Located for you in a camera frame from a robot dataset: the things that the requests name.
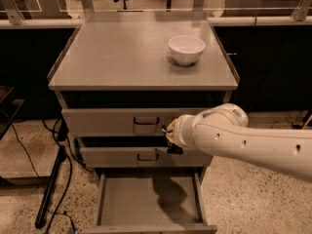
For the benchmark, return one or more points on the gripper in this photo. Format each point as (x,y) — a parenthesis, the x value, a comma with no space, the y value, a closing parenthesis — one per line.
(180,130)

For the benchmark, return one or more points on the black rxbar chocolate bar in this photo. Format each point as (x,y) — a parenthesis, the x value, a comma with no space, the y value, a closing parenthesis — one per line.
(172,147)

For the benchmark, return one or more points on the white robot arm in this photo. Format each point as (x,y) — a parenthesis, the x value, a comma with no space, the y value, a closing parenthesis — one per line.
(224,131)

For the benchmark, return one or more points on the top grey drawer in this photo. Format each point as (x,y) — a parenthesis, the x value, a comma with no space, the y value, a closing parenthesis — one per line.
(121,122)

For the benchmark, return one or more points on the grey drawer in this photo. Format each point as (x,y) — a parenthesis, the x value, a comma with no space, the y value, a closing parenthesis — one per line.
(121,122)
(130,157)
(152,203)

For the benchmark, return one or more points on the grey drawer cabinet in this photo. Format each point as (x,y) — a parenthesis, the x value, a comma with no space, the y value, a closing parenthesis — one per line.
(122,60)

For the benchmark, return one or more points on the bottom grey drawer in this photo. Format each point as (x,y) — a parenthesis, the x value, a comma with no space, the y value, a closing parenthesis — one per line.
(152,203)

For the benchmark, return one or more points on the middle grey drawer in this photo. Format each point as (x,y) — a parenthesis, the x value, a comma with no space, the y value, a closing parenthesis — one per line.
(130,157)

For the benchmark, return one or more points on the white ceramic bowl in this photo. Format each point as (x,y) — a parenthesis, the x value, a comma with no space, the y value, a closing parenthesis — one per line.
(186,49)

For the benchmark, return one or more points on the black caster wheel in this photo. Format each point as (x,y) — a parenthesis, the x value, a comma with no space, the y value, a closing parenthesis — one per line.
(296,126)

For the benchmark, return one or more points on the black table leg bar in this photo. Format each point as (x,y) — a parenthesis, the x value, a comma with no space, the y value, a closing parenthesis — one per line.
(48,192)

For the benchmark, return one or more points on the dark side table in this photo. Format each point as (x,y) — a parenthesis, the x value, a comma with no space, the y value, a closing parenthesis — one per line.
(9,107)

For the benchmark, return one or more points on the white horizontal rail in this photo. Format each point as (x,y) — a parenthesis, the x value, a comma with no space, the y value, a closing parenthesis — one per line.
(228,21)

